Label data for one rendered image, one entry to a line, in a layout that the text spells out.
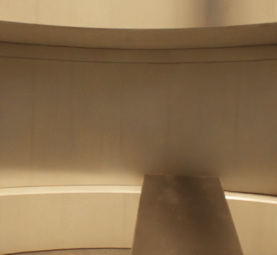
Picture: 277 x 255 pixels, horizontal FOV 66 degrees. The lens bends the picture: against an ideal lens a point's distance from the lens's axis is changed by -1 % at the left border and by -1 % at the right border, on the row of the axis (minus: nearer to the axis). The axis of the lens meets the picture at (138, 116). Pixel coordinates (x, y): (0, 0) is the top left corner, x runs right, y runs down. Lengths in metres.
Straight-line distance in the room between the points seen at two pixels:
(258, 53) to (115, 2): 0.29
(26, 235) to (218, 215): 0.35
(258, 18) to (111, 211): 0.43
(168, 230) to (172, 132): 0.19
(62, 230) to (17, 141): 0.20
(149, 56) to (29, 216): 0.40
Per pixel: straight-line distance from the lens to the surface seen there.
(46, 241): 0.51
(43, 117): 0.49
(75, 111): 0.47
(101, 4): 0.42
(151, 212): 0.38
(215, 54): 0.49
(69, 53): 0.49
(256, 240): 0.50
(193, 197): 0.41
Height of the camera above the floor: 0.26
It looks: 1 degrees up
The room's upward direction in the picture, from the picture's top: 1 degrees clockwise
